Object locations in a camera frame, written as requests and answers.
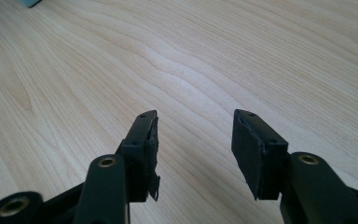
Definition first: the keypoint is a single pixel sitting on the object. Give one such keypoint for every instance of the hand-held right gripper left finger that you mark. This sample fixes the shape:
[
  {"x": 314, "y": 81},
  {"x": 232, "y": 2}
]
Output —
[{"x": 138, "y": 149}]

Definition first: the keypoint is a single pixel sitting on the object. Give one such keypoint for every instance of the light blue plastic basket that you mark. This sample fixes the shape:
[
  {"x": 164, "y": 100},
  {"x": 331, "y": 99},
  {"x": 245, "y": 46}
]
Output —
[{"x": 31, "y": 2}]

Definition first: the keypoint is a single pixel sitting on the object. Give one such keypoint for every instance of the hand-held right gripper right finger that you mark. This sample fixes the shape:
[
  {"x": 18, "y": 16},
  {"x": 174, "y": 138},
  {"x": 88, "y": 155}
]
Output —
[{"x": 258, "y": 155}]

